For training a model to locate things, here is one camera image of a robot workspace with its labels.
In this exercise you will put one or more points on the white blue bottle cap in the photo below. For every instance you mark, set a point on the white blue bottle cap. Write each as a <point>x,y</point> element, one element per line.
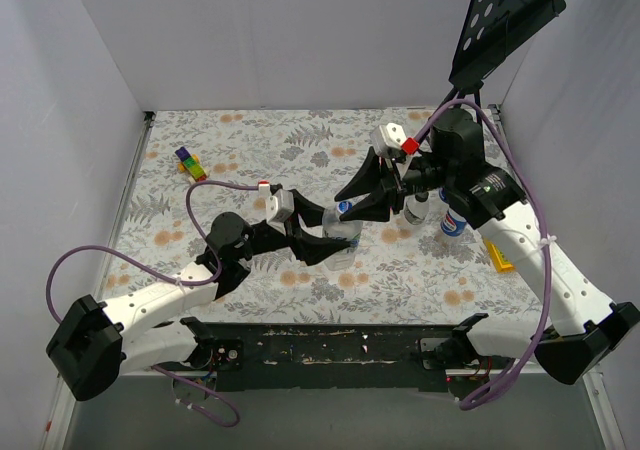
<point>344,206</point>

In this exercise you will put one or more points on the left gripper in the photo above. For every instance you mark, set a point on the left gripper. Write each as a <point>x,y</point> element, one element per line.
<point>292,228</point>

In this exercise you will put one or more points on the clear bottle black label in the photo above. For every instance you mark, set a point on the clear bottle black label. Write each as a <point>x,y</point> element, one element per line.
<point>417,208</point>

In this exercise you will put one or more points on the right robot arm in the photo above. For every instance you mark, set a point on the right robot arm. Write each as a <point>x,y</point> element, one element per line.
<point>580,325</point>

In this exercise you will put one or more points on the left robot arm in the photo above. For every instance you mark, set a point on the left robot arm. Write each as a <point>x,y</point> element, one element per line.
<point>97,341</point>

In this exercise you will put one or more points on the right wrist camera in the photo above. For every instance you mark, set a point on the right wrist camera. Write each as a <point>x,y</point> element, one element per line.
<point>390,141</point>

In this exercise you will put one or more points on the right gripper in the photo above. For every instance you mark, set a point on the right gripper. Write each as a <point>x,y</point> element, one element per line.
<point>394,185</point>

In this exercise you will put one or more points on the floral table cloth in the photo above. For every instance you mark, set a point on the floral table cloth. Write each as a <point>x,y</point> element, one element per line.
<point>402,274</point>

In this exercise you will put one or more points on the black music stand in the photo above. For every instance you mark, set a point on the black music stand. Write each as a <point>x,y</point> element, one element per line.
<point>492,31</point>

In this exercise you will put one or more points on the blue label bottle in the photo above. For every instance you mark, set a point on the blue label bottle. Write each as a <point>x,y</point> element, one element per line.
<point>452,223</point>

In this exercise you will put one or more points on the yellow green toy brick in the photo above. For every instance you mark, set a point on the yellow green toy brick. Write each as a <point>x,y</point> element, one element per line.
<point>498,259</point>

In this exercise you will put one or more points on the clear bottle silver label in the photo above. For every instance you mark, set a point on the clear bottle silver label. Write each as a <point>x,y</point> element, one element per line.
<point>332,227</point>

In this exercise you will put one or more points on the black base beam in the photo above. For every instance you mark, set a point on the black base beam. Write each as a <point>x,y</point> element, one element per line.
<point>322,356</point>

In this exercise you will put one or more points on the multicolour toy brick stack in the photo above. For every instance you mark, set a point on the multicolour toy brick stack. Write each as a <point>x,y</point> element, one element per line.
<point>190,165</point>

